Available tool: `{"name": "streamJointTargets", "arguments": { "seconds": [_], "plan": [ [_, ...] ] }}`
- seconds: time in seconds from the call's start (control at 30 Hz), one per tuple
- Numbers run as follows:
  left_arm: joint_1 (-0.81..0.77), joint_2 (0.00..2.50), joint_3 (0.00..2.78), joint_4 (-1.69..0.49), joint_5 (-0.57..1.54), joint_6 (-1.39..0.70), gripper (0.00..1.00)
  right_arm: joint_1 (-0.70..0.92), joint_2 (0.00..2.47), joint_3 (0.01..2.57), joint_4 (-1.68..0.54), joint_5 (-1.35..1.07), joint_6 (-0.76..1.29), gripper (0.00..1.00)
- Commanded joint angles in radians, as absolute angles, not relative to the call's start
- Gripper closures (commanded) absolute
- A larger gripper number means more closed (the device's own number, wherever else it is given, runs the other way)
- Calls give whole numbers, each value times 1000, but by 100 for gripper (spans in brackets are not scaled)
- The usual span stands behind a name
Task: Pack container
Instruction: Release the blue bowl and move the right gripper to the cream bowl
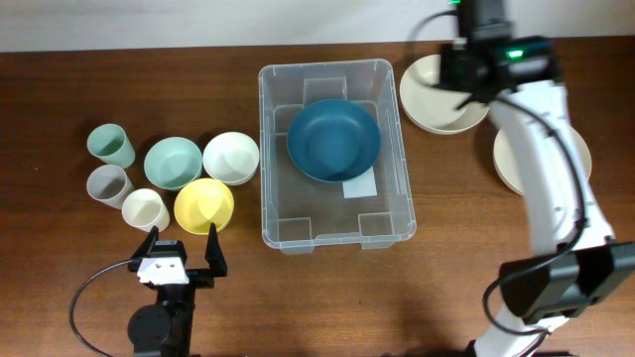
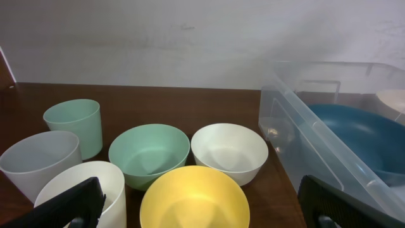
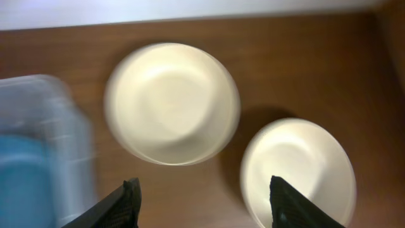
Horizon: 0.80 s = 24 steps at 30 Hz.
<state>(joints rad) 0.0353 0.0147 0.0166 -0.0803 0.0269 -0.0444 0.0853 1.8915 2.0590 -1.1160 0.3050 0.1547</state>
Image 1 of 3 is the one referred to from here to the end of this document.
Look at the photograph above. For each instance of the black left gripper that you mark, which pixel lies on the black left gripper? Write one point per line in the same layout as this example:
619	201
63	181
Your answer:
205	277

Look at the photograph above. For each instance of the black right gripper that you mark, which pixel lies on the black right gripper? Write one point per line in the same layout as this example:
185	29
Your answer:
451	76

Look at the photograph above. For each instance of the beige bowl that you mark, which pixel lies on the beige bowl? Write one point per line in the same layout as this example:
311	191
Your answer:
505	164
435	110

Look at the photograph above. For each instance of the blue bowl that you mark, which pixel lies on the blue bowl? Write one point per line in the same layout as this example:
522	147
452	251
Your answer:
334	140

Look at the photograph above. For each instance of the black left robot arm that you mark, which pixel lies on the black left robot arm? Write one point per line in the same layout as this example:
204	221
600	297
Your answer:
163	328

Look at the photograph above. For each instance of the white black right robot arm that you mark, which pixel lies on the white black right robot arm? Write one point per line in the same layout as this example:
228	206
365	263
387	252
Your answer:
576	260

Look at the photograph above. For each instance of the yellow small bowl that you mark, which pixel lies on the yellow small bowl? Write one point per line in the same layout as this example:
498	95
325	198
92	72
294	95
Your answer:
203	202

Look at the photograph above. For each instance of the cream cup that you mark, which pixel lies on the cream cup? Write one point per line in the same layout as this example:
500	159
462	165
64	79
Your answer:
144	209

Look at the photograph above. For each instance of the green small bowl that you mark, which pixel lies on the green small bowl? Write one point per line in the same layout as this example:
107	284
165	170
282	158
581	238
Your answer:
172	163

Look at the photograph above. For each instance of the grey cup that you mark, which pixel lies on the grey cup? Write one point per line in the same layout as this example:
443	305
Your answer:
109	184

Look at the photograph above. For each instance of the white small bowl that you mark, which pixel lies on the white small bowl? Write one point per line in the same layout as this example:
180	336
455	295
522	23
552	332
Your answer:
231	157

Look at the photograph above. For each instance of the clear plastic storage bin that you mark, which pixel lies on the clear plastic storage bin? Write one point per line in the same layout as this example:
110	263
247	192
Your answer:
300	213

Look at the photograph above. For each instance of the green cup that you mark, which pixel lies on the green cup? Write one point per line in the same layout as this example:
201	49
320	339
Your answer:
110	144

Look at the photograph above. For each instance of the white label in bin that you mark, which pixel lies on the white label in bin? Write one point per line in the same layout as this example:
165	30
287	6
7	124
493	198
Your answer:
361	186

